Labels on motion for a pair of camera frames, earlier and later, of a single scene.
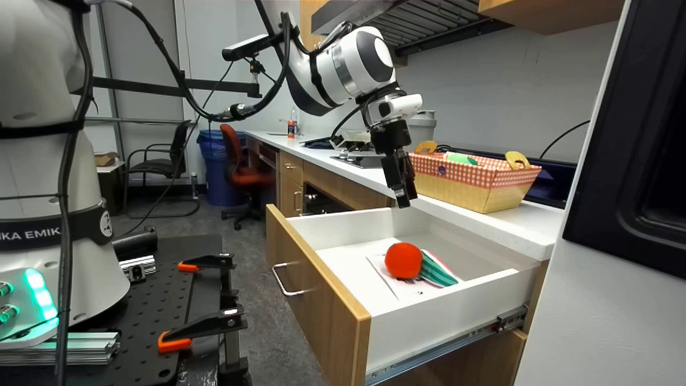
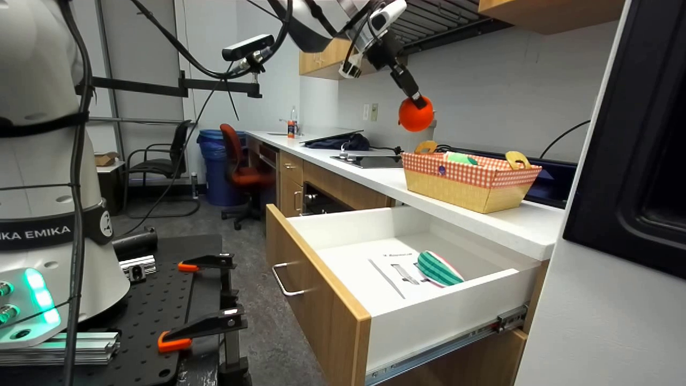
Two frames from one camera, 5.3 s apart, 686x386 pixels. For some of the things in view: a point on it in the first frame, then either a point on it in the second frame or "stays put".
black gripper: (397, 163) to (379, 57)
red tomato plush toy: (403, 261) to (417, 118)
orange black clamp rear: (228, 317) stays put
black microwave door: (631, 197) stays put
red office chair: (248, 178) stays put
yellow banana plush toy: (424, 143) stays put
